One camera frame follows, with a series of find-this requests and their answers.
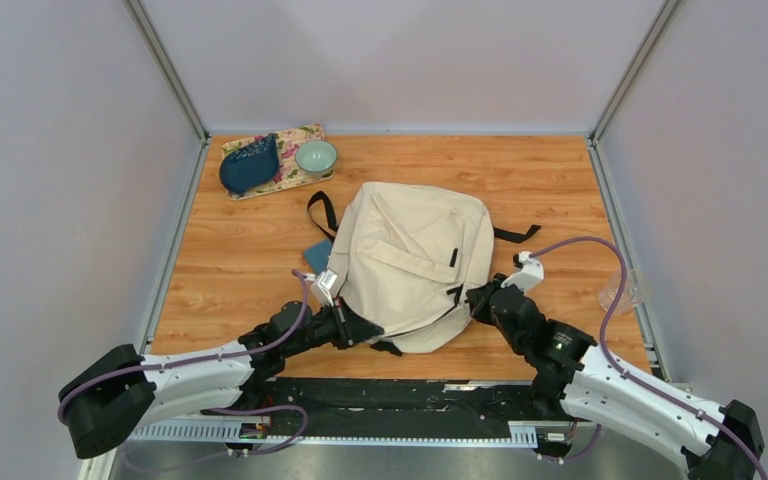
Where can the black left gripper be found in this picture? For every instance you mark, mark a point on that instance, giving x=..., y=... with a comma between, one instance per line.
x=350, y=327

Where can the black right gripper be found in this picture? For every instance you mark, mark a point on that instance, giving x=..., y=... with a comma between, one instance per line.
x=477, y=299

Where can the small blue wallet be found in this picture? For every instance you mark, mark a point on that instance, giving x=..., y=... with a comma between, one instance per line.
x=317, y=256

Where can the cream canvas backpack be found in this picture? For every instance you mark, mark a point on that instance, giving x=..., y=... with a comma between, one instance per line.
x=406, y=256

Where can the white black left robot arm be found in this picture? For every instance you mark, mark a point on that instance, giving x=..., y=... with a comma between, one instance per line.
x=123, y=390

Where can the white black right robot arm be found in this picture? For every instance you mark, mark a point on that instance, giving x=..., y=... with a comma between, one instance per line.
x=578, y=377

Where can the clear glass cup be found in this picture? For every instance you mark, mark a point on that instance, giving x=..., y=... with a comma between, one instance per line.
x=633, y=292

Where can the floral pattern tray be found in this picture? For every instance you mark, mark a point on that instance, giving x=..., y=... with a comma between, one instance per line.
x=290, y=175

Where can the light green ceramic bowl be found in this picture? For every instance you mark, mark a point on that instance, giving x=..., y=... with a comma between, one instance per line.
x=316, y=157

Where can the dark blue leaf-shaped dish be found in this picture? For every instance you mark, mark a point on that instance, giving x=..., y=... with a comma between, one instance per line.
x=250, y=166

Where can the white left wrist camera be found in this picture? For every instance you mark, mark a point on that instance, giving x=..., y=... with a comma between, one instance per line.
x=325, y=287

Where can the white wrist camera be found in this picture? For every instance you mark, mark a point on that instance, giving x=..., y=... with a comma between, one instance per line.
x=529, y=272
x=325, y=287

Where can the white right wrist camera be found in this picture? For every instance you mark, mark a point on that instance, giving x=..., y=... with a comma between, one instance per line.
x=529, y=272

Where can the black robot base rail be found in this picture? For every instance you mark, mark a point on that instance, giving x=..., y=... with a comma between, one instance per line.
x=400, y=409

